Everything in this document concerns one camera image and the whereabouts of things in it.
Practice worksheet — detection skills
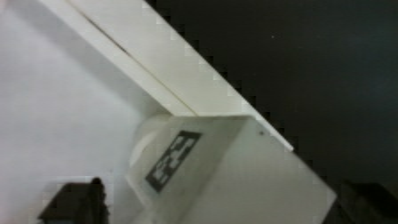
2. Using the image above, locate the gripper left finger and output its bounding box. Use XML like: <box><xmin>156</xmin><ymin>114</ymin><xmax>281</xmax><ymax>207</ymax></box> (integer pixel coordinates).
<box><xmin>39</xmin><ymin>178</ymin><xmax>108</xmax><ymax>224</ymax></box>

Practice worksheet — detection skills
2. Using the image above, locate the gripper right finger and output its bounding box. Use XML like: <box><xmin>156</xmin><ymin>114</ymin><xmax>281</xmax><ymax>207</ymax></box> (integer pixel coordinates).
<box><xmin>337</xmin><ymin>181</ymin><xmax>398</xmax><ymax>224</ymax></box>

